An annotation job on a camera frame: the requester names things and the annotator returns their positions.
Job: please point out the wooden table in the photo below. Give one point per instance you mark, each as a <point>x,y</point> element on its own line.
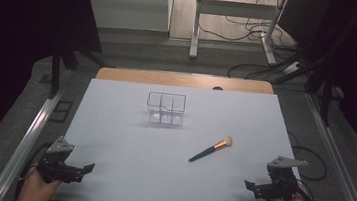
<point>182,80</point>

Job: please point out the white power strip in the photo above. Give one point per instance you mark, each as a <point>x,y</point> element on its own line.
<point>292,67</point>

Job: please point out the white desk frame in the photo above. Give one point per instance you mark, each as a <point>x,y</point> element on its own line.
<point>233,9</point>

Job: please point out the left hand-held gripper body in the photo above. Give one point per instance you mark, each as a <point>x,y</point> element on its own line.
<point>58,168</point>

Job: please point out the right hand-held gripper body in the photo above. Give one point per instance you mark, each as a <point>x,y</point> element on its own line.
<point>280,185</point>

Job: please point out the black metal stand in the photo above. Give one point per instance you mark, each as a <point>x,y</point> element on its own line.
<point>56,67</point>
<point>326,99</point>

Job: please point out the clear plastic organizer box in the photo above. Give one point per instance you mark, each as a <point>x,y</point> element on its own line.
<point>165,109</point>

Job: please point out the person's left hand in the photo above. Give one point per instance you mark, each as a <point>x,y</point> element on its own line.
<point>36,191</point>

